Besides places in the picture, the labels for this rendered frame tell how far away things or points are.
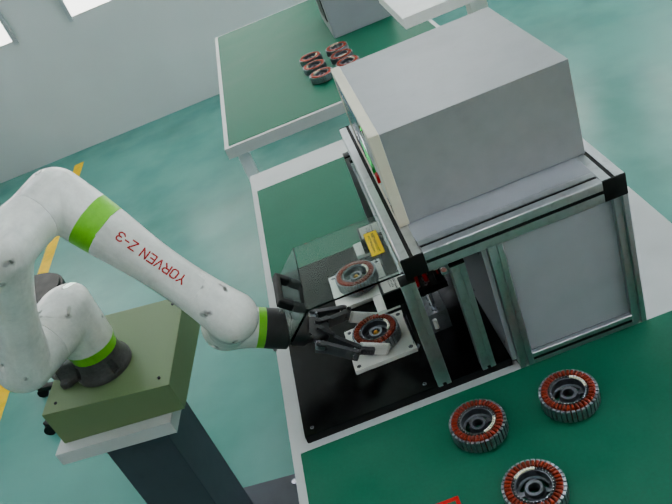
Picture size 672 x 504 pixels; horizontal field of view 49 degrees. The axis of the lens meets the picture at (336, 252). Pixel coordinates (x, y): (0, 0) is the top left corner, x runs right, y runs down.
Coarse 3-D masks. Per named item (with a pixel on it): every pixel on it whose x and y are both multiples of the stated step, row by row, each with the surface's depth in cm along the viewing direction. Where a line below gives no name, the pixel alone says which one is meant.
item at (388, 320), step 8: (368, 320) 173; (376, 320) 172; (384, 320) 171; (392, 320) 170; (360, 328) 172; (368, 328) 173; (376, 328) 171; (384, 328) 172; (392, 328) 167; (352, 336) 171; (360, 336) 169; (368, 336) 171; (376, 336) 169; (384, 336) 166; (392, 336) 166; (400, 336) 169; (392, 344) 166
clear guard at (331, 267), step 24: (312, 240) 162; (336, 240) 158; (360, 240) 155; (384, 240) 152; (288, 264) 161; (312, 264) 154; (336, 264) 151; (360, 264) 148; (384, 264) 145; (288, 288) 156; (312, 288) 147; (336, 288) 144; (360, 288) 141; (288, 312) 151
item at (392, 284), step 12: (420, 276) 166; (432, 276) 164; (384, 288) 163; (396, 288) 162; (420, 288) 162; (432, 288) 162; (384, 300) 162; (396, 300) 162; (432, 300) 165; (384, 312) 164
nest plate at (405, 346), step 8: (400, 312) 177; (400, 320) 174; (400, 328) 172; (408, 336) 169; (400, 344) 168; (408, 344) 167; (392, 352) 166; (400, 352) 165; (408, 352) 165; (352, 360) 169; (360, 360) 168; (368, 360) 167; (376, 360) 166; (384, 360) 165; (392, 360) 166; (360, 368) 166; (368, 368) 166
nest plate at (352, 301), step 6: (372, 288) 188; (378, 288) 188; (360, 294) 188; (366, 294) 187; (372, 294) 186; (378, 294) 186; (336, 300) 190; (342, 300) 189; (348, 300) 188; (354, 300) 187; (360, 300) 186; (366, 300) 186; (372, 300) 186; (354, 306) 186
